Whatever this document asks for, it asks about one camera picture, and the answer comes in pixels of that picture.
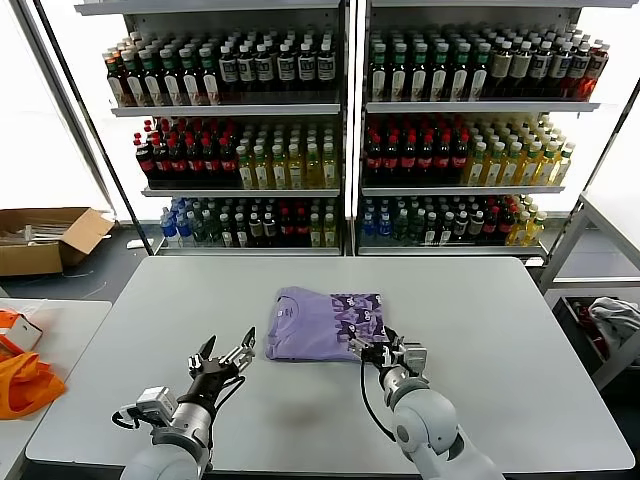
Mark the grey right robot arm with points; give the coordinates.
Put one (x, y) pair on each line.
(425, 415)

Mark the cola bottle red cap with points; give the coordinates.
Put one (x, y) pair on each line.
(506, 222)
(301, 230)
(286, 230)
(408, 162)
(228, 164)
(145, 165)
(425, 162)
(459, 161)
(374, 162)
(194, 165)
(161, 165)
(442, 162)
(492, 225)
(210, 165)
(177, 165)
(391, 162)

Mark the grey metal shelf unit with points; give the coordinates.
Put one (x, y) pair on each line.
(225, 110)
(475, 107)

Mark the brown cardboard box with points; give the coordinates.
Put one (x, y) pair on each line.
(30, 260)

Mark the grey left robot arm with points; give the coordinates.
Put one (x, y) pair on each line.
(190, 420)

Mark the grey metal frame cart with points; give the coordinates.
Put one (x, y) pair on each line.
(600, 281)

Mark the purple t-shirt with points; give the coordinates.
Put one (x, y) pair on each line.
(305, 325)

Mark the dark bottle beige label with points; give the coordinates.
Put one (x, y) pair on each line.
(501, 70)
(520, 70)

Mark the dark bottle blue-white label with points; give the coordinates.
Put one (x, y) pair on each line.
(540, 67)
(263, 70)
(286, 70)
(246, 70)
(560, 67)
(229, 70)
(578, 67)
(326, 69)
(306, 69)

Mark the crumpled clear plastic wrap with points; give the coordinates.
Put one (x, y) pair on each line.
(32, 309)

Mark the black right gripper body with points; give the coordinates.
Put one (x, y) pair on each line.
(382, 359)

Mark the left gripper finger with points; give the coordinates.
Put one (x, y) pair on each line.
(240, 356)
(197, 361)

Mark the grey white garment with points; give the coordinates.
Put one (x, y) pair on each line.
(615, 315)

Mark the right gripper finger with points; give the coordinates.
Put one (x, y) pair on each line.
(359, 346)
(392, 342)

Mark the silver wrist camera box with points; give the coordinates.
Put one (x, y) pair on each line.
(155, 405)
(415, 359)

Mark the dark bottle white cap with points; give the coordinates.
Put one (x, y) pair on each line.
(241, 232)
(270, 230)
(461, 227)
(256, 230)
(227, 232)
(431, 232)
(476, 227)
(446, 230)

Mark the black storage bin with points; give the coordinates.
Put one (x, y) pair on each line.
(570, 320)

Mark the small white carton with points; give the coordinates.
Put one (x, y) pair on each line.
(25, 334)

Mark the brown tea bottle white label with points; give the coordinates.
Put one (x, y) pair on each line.
(116, 82)

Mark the blue water bottle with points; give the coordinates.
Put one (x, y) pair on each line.
(184, 227)
(368, 227)
(168, 229)
(384, 227)

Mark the orange fabric bag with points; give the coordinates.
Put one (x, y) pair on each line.
(25, 385)

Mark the red drink bottle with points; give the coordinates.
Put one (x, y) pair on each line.
(596, 70)

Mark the small white floor object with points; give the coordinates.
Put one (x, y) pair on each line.
(134, 244)

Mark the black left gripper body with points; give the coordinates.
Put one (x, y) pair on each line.
(215, 377)

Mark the green drink bottle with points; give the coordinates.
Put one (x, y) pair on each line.
(416, 229)
(200, 230)
(213, 230)
(400, 229)

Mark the white packing material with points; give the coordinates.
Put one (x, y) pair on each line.
(35, 235)

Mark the red garment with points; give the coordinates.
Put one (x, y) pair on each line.
(585, 312)

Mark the dark slanted frame post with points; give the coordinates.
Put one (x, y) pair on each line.
(113, 170)
(605, 150)

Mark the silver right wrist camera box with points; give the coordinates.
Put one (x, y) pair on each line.
(415, 359)

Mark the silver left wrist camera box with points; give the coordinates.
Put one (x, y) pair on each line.
(155, 405)

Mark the dark tea bottle green label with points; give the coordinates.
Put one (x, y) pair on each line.
(150, 80)
(440, 75)
(480, 75)
(190, 80)
(210, 80)
(132, 80)
(378, 75)
(420, 75)
(460, 75)
(171, 80)
(399, 75)

